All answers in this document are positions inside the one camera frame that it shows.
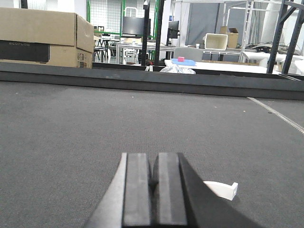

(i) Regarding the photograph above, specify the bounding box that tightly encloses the blue tray with pink cube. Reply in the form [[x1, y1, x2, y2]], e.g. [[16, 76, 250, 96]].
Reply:
[[171, 58, 196, 67]]

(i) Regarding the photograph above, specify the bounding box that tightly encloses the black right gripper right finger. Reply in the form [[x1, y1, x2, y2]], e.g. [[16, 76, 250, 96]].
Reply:
[[153, 152, 260, 228]]

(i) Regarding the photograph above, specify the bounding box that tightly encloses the white plastic bin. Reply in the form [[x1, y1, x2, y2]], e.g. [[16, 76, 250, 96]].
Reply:
[[204, 33, 228, 50]]

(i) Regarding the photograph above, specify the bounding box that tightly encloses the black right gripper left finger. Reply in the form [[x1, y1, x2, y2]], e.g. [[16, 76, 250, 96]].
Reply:
[[84, 152, 152, 228]]

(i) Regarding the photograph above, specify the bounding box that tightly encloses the dark raised table rail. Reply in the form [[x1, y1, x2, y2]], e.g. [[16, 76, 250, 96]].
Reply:
[[0, 62, 304, 101]]

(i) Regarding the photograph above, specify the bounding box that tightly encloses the black computer monitor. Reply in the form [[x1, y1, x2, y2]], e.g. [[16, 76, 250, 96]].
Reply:
[[121, 17, 144, 38]]

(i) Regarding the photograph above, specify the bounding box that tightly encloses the white PVC pipe clamp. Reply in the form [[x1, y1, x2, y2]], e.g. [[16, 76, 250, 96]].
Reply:
[[204, 181, 238, 201]]

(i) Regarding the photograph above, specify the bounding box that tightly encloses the small brown cardboard box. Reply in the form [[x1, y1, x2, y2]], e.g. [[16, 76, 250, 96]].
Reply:
[[220, 26, 238, 48]]

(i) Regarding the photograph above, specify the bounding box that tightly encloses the large cardboard box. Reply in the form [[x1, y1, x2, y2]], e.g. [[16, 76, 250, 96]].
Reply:
[[0, 8, 95, 68]]

